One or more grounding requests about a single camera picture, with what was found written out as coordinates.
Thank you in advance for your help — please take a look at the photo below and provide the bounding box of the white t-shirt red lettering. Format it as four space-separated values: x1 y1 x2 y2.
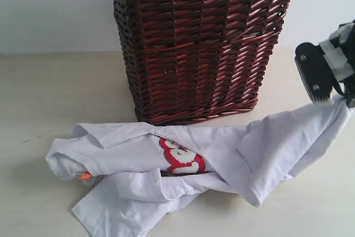
45 96 354 236

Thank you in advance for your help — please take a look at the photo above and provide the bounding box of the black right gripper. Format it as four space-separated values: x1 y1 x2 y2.
295 21 354 107

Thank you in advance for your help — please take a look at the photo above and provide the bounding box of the dark brown wicker basket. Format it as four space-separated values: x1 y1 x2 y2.
113 0 291 125

